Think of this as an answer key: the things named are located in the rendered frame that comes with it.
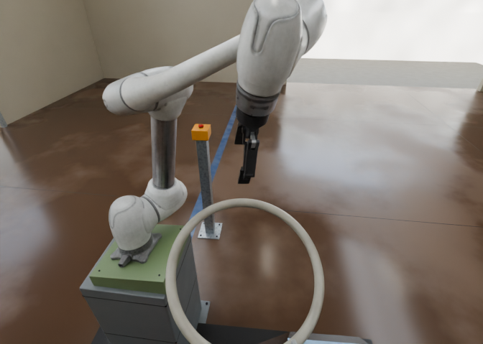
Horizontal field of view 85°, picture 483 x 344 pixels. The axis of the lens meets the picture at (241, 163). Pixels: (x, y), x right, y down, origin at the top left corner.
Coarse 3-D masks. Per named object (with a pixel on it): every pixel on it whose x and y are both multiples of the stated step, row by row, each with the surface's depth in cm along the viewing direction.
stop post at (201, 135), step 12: (192, 132) 190; (204, 132) 189; (204, 144) 197; (204, 156) 202; (204, 168) 209; (204, 180) 215; (204, 192) 222; (204, 204) 229; (204, 228) 253; (216, 228) 253
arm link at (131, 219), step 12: (120, 204) 115; (132, 204) 115; (144, 204) 121; (120, 216) 112; (132, 216) 113; (144, 216) 118; (156, 216) 123; (120, 228) 113; (132, 228) 114; (144, 228) 120; (120, 240) 116; (132, 240) 117; (144, 240) 121
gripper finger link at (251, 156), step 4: (248, 140) 58; (256, 140) 58; (248, 144) 58; (256, 144) 58; (248, 148) 59; (252, 148) 60; (256, 148) 59; (248, 152) 59; (252, 152) 60; (256, 152) 60; (248, 156) 60; (252, 156) 60; (256, 156) 60; (248, 160) 60; (252, 160) 60; (256, 160) 61; (248, 164) 61; (252, 164) 61; (244, 168) 62; (248, 168) 61; (252, 168) 61; (244, 172) 62; (248, 172) 62; (252, 172) 62; (244, 176) 62; (252, 176) 62
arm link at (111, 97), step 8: (120, 80) 78; (112, 88) 78; (104, 96) 82; (112, 96) 78; (120, 96) 76; (104, 104) 88; (112, 104) 80; (120, 104) 78; (112, 112) 85; (120, 112) 82; (128, 112) 81; (136, 112) 81; (144, 112) 89
